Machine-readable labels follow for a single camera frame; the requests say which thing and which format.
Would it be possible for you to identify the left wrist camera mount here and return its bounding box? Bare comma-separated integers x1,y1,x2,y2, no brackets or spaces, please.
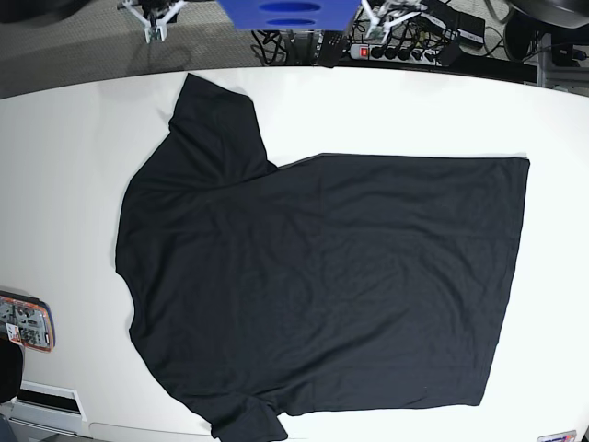
361,0,427,41

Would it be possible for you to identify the black power adapter box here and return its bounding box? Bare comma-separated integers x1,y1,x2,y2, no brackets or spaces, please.
428,8,486,50

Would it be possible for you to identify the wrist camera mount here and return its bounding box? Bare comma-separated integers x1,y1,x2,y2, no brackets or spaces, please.
117,0,188,44
361,0,427,41

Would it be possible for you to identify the blue plastic box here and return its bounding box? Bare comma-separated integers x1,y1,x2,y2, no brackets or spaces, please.
218,0,361,31

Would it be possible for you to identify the black chair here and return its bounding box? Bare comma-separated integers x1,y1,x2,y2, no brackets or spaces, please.
0,339,24,403

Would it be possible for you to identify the white power strip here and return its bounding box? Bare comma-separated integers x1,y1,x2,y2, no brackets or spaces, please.
349,43,441,66

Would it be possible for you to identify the black remote control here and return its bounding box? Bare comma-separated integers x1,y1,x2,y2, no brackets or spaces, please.
316,30,346,68

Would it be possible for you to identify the sticker label card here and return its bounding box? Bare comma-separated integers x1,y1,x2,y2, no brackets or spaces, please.
537,430,577,442

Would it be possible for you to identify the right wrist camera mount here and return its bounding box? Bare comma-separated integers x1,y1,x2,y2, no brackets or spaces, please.
117,0,188,44

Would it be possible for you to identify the black T-shirt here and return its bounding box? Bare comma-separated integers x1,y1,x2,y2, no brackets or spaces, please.
115,75,530,441

